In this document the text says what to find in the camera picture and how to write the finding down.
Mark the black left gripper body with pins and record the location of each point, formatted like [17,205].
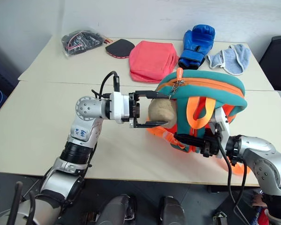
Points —
[133,110]

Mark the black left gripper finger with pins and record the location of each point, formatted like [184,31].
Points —
[152,124]
[152,94]

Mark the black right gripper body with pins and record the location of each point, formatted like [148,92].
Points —
[209,146]

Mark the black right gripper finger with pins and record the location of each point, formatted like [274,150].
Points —
[189,140]

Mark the beige rounded lump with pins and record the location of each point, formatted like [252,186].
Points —
[160,112]

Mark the orange and teal backpack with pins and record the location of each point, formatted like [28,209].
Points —
[201,86]

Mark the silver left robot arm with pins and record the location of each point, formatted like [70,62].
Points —
[82,131]

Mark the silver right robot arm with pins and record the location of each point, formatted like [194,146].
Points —
[264,152]

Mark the pink fabric bag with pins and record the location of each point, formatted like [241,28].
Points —
[152,61]

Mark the black table tennis paddle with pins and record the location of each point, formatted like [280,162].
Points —
[119,48]

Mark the blue boxing glove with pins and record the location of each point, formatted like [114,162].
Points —
[196,44]

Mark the small metal buckle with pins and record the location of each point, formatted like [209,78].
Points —
[220,218]

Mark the dark rounded shape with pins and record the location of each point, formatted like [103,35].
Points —
[118,211]
[172,211]

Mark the red patterned object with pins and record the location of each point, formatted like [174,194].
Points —
[261,208]

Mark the clear bag of black gear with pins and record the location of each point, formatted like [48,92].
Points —
[80,42]

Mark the light blue cloth hat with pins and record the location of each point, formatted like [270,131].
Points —
[234,59]

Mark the black office chair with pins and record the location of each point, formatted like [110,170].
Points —
[277,61]

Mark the black upright rod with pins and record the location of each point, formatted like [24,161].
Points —
[15,201]
[32,206]

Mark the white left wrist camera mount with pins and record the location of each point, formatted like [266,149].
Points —
[118,106]

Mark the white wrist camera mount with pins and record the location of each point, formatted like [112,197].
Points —
[118,106]
[223,120]

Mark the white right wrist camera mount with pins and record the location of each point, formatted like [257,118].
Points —
[223,120]

